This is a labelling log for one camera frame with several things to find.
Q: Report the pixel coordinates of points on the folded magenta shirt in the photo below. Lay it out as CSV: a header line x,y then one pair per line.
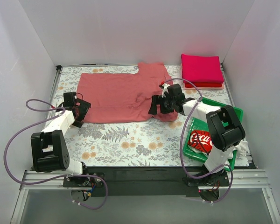
x,y
188,59

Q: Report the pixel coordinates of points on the salmon pink t shirt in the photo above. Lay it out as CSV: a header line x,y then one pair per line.
x,y
124,97

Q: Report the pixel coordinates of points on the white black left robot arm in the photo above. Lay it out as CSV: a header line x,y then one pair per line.
x,y
49,150

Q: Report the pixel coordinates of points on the red white coca cola shirt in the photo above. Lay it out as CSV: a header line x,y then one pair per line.
x,y
199,146

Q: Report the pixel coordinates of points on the folded red shirt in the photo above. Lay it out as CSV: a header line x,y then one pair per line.
x,y
203,85

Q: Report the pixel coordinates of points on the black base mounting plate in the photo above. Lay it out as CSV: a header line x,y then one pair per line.
x,y
154,181

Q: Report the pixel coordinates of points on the green plastic bin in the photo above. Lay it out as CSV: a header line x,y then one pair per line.
x,y
199,128

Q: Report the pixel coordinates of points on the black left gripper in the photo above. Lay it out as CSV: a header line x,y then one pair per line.
x,y
83,110

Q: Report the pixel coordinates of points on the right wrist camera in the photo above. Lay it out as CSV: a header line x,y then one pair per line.
x,y
164,86

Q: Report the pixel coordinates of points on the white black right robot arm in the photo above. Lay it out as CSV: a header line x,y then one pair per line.
x,y
224,126

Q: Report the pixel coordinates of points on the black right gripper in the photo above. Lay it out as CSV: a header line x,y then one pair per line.
x,y
159,104

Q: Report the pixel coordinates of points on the aluminium frame rail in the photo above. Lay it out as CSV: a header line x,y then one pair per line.
x,y
242,179

